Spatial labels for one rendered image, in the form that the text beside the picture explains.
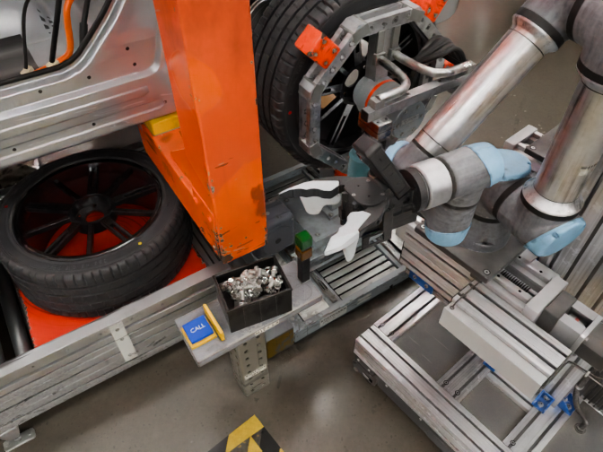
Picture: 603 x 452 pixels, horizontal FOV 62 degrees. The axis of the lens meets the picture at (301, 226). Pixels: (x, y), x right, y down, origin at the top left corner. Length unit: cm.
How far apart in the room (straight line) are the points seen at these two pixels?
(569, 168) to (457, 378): 93
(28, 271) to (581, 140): 154
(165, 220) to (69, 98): 48
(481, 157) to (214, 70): 62
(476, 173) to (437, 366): 107
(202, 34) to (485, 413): 136
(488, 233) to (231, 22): 75
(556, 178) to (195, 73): 76
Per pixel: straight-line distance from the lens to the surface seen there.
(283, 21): 159
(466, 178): 82
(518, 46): 96
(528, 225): 112
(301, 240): 146
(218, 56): 118
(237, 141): 131
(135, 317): 173
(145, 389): 202
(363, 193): 75
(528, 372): 125
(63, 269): 175
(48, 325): 195
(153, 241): 173
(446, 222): 90
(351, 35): 149
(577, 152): 102
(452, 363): 182
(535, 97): 357
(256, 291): 147
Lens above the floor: 175
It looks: 47 degrees down
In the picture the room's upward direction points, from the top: straight up
